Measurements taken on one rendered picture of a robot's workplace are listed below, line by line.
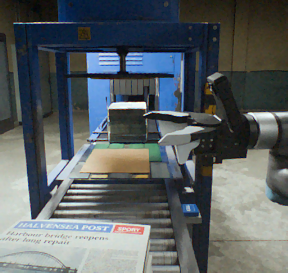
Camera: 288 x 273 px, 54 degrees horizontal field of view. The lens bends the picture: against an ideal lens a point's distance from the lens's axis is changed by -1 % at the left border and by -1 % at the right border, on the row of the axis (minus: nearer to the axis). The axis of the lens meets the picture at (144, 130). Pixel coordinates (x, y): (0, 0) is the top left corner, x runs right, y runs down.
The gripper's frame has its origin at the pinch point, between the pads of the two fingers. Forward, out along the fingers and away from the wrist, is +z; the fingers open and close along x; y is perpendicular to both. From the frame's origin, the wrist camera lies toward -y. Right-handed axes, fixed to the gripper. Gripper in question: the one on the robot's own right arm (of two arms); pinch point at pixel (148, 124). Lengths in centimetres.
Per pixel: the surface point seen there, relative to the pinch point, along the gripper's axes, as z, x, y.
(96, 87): 10, 317, 55
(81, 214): 17, 44, 51
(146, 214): -8, 41, 50
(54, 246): 17.6, -7.4, 19.6
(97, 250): 10.2, -9.8, 19.1
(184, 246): -16, 18, 47
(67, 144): 32, 145, 62
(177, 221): -17, 33, 49
